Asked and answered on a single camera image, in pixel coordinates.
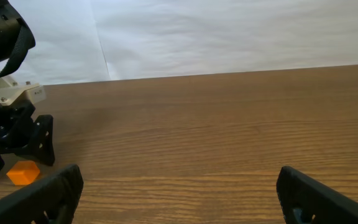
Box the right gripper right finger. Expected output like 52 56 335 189
275 166 358 224

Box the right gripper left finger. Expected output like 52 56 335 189
0 164 85 224

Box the orange cube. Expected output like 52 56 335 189
6 160 41 187

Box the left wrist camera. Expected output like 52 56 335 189
0 74 47 108

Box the black cable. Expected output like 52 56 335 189
0 17 37 80

